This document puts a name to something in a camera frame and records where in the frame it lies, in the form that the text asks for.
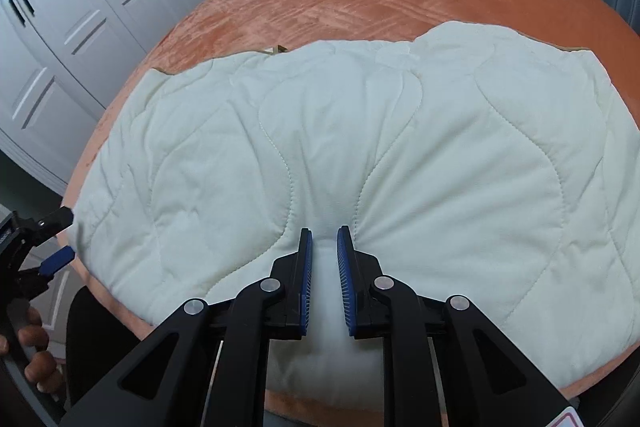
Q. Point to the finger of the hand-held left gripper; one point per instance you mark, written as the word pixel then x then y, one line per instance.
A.
pixel 57 218
pixel 57 259

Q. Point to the dark cloth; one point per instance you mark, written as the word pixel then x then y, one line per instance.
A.
pixel 100 347

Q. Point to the white wardrobe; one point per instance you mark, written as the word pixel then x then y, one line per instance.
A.
pixel 100 7

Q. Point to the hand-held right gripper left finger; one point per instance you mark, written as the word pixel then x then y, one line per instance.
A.
pixel 306 282

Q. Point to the cream quilted jacket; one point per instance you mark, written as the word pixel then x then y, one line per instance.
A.
pixel 450 157

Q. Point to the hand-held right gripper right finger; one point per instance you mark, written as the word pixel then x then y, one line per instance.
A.
pixel 345 282

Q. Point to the person's left hand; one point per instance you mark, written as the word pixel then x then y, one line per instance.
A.
pixel 35 339

